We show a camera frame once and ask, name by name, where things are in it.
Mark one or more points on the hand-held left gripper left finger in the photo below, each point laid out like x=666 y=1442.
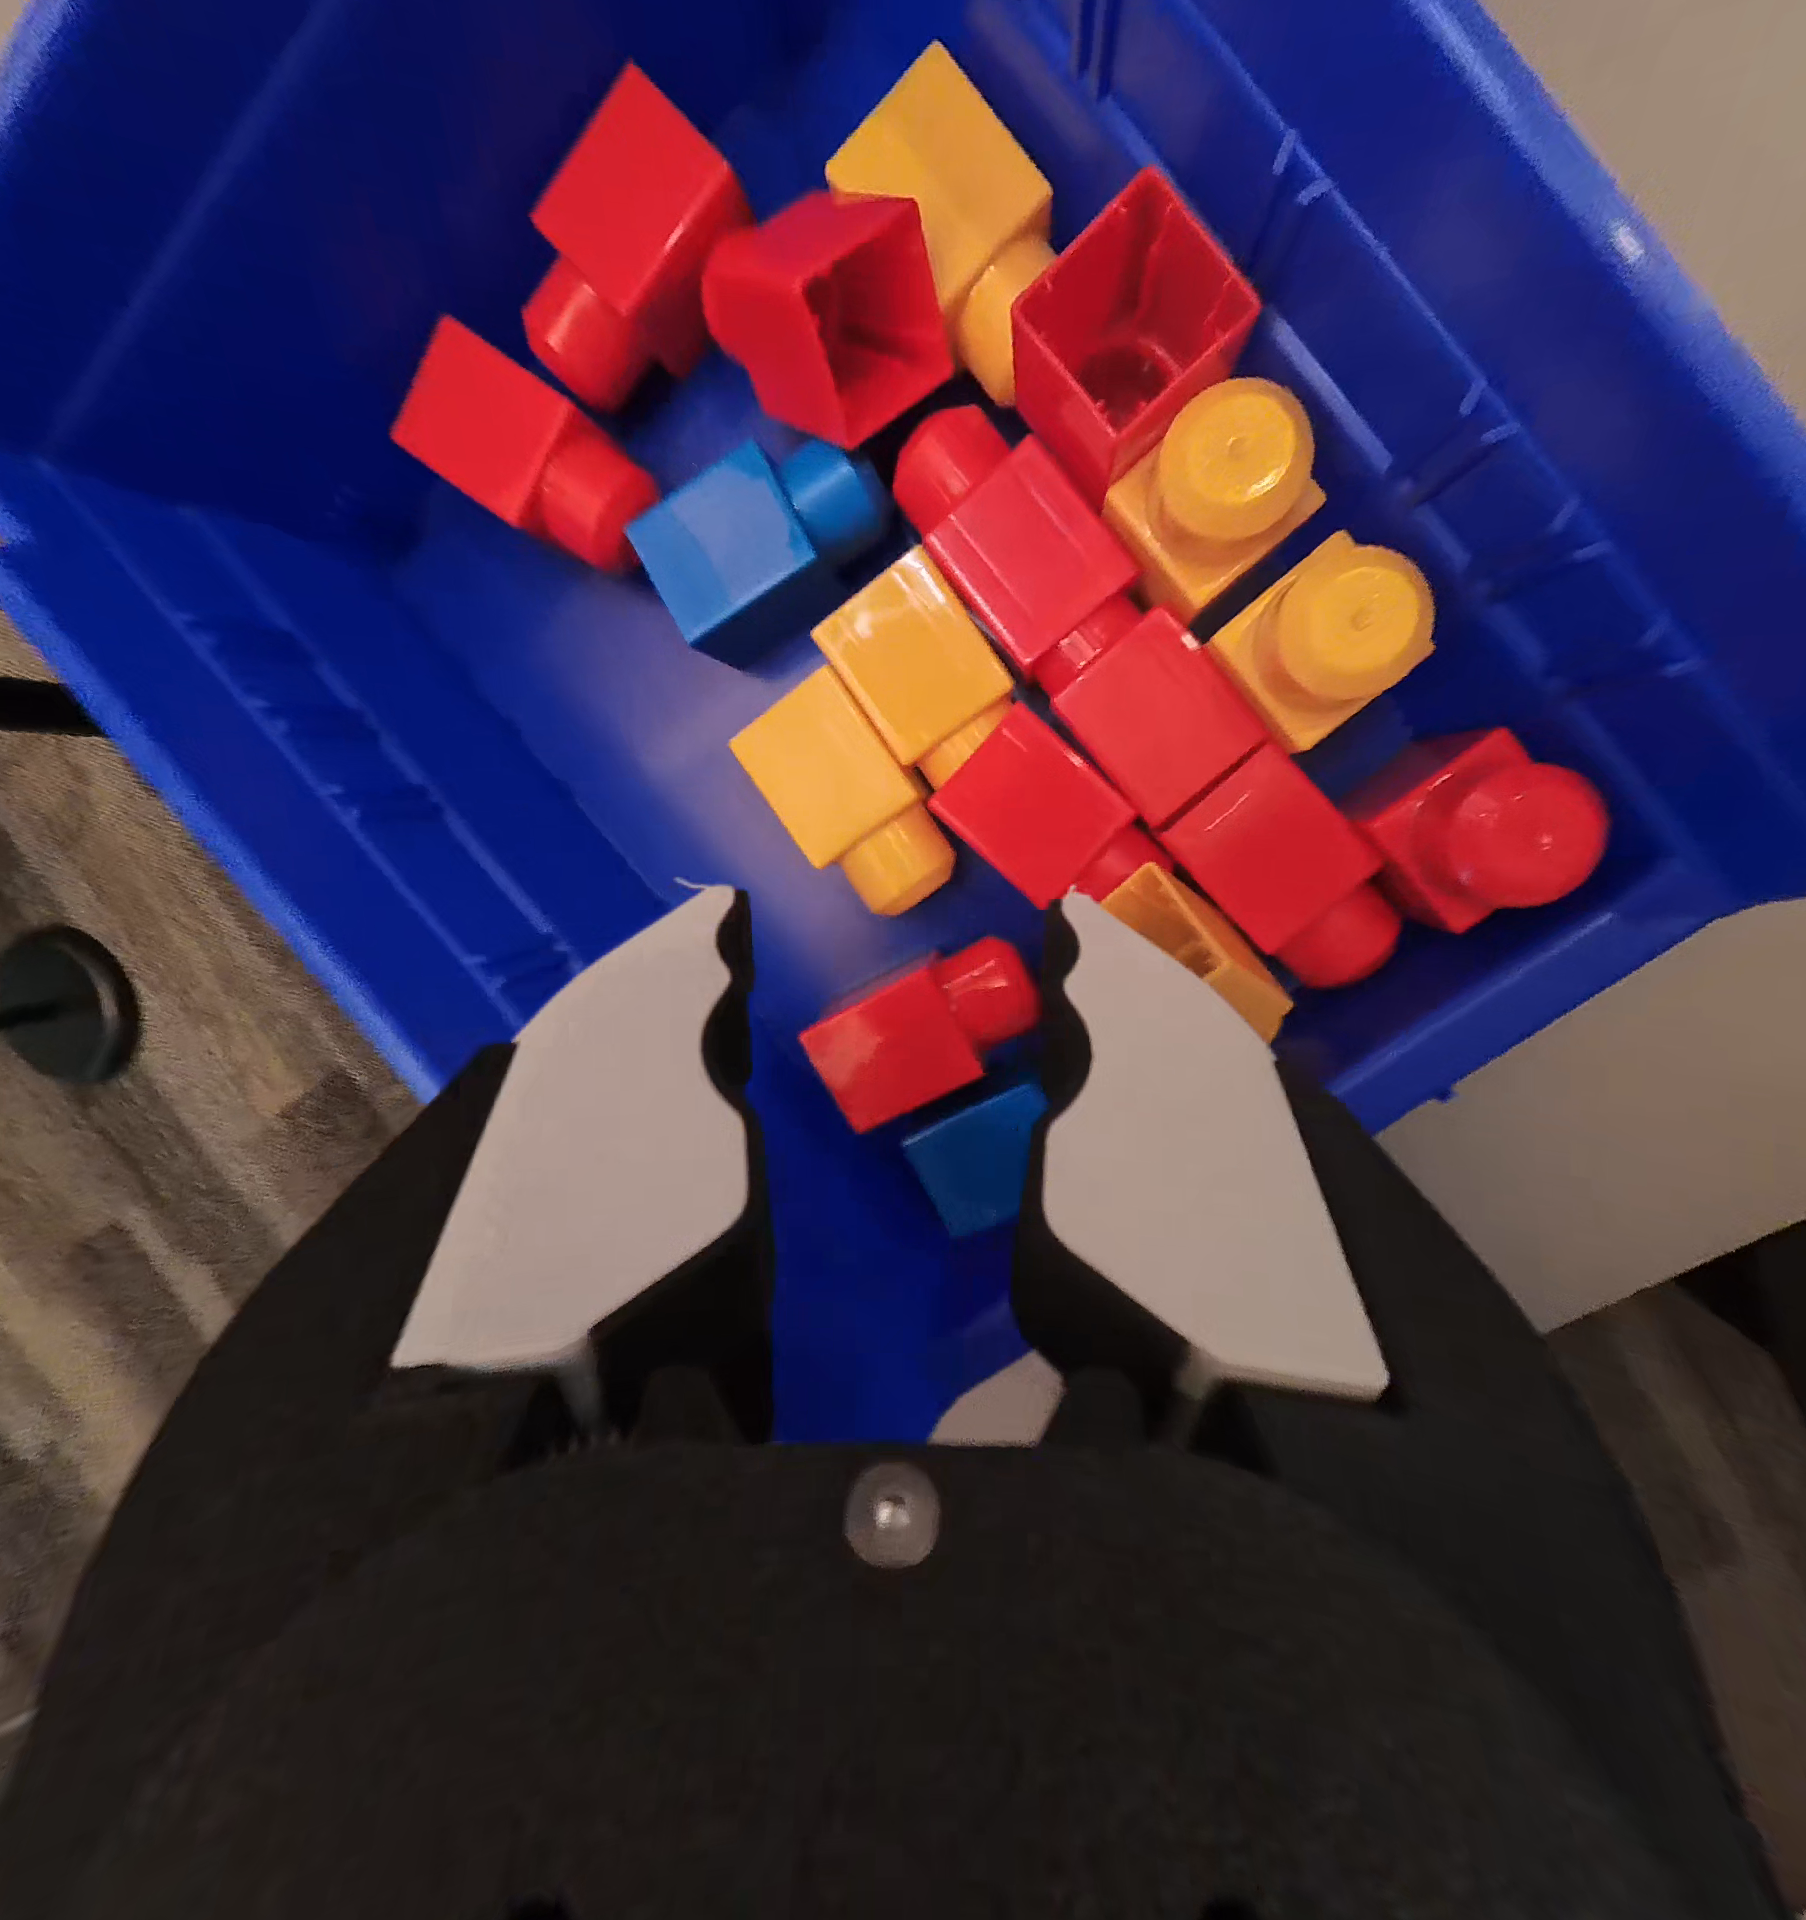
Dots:
x=589 y=1186

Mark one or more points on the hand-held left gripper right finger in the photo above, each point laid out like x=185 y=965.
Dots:
x=1201 y=1201

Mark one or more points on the pile of colourful toy blocks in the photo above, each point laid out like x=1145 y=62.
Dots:
x=1022 y=570

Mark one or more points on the blue plastic bin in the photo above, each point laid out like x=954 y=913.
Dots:
x=243 y=226

